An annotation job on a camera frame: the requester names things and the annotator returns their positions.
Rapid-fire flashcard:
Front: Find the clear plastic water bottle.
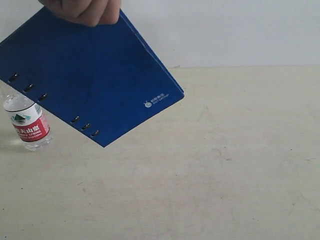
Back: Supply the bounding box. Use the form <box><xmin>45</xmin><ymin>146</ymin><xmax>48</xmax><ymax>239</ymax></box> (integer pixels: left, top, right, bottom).
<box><xmin>0</xmin><ymin>86</ymin><xmax>53</xmax><ymax>152</ymax></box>

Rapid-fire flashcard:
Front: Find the person's bare hand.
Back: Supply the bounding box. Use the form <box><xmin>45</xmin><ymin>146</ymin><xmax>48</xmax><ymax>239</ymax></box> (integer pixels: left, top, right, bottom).
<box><xmin>40</xmin><ymin>0</ymin><xmax>122</xmax><ymax>27</ymax></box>

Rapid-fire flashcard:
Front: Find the blue ring binder notebook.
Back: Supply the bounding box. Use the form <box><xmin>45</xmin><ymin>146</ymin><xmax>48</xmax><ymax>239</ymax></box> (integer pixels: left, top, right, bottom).
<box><xmin>0</xmin><ymin>8</ymin><xmax>184</xmax><ymax>147</ymax></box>

